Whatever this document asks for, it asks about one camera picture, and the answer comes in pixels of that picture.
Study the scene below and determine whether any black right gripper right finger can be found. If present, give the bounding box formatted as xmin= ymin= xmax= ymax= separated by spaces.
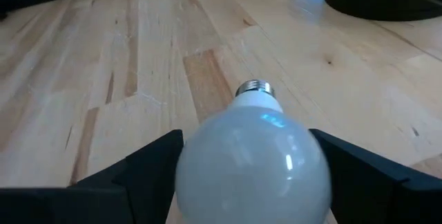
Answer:
xmin=309 ymin=129 xmax=442 ymax=224

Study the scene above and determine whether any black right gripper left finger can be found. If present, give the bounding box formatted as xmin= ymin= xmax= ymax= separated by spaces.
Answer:
xmin=0 ymin=129 xmax=184 ymax=224

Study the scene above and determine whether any white lightbulb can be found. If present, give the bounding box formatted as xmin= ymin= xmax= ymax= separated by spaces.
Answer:
xmin=175 ymin=79 xmax=333 ymax=224

